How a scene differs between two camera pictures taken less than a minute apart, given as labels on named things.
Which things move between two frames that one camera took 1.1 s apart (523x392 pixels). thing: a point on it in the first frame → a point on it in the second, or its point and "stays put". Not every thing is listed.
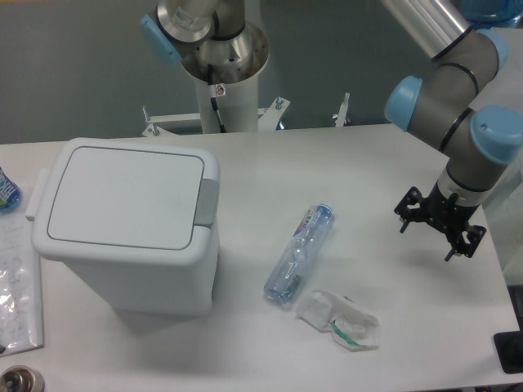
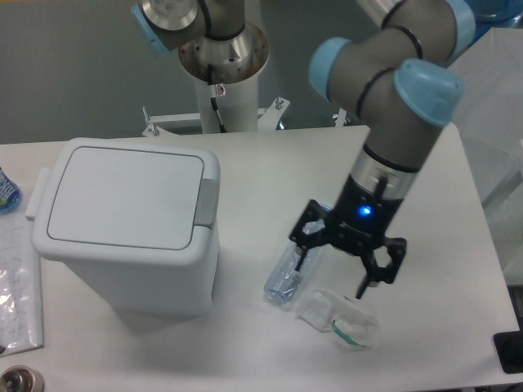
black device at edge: (509, 346) stays put
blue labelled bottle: (10, 193) stays put
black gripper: (447, 214) → (361, 216)
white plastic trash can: (140, 221) stays put
